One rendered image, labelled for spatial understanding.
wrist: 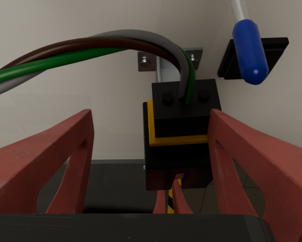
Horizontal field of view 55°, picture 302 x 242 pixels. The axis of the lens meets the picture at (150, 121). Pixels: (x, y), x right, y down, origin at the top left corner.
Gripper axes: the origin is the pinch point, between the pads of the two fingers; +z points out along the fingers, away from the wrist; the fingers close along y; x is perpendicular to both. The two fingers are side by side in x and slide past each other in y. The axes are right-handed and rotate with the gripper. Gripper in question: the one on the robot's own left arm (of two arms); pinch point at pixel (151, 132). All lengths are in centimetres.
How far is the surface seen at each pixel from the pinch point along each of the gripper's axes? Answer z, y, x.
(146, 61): 9.7, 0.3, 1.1
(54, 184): 84, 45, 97
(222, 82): 12.3, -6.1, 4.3
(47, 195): 82, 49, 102
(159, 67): 8.5, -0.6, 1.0
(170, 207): 85, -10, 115
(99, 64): 10.2, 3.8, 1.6
